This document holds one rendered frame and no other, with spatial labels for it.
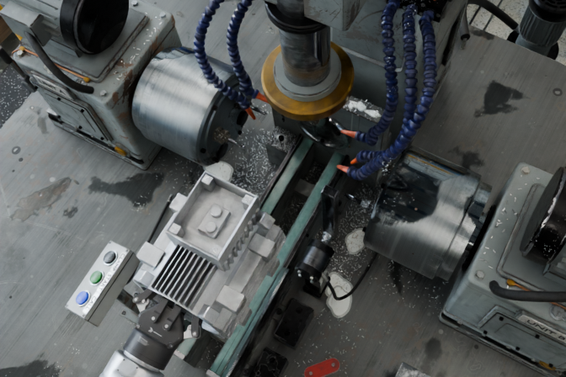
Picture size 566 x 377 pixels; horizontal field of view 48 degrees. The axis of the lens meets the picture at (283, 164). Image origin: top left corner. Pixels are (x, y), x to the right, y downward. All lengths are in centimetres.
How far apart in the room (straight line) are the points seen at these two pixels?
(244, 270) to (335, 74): 41
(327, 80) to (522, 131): 79
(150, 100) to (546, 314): 94
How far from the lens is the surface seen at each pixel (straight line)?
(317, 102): 120
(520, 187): 136
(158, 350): 103
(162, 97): 148
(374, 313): 160
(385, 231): 133
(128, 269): 144
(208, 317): 102
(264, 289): 150
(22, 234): 185
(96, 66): 154
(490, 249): 130
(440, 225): 131
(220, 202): 104
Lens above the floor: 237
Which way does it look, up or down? 65 degrees down
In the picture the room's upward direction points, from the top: 10 degrees counter-clockwise
